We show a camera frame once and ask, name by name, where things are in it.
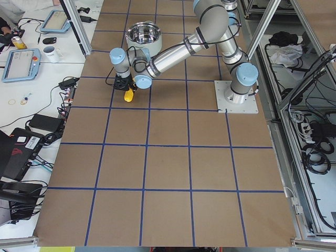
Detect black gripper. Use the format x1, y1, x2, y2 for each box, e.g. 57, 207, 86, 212
113, 75, 133, 90

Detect yellow corn cob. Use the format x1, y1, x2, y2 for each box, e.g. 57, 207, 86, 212
124, 89, 134, 102

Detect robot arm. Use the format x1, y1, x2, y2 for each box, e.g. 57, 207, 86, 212
109, 1, 258, 104

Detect light green pot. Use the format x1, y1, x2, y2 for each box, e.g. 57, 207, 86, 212
125, 21, 162, 57

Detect black power adapter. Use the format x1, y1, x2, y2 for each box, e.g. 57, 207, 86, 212
58, 77, 79, 90

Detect white mug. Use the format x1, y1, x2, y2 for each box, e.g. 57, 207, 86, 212
43, 46, 64, 63

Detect black computer mouse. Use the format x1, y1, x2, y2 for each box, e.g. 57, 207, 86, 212
43, 37, 57, 45

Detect black power brick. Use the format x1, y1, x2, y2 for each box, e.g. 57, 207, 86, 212
28, 114, 64, 132

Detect upper teach pendant tablet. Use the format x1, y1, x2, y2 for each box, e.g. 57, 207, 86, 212
40, 10, 70, 34

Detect teach pendant tablet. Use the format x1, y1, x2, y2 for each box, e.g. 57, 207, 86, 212
2, 48, 41, 83
40, 10, 70, 34

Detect lower teach pendant tablet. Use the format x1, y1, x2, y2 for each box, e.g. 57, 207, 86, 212
2, 48, 41, 83

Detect yellow drink can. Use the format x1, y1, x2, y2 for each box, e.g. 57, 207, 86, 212
11, 36, 27, 50

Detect black laptop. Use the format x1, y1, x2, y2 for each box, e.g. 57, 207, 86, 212
3, 128, 44, 181

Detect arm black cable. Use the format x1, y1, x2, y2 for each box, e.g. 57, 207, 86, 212
105, 46, 148, 87

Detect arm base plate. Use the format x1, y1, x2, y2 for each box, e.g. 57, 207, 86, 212
214, 80, 258, 114

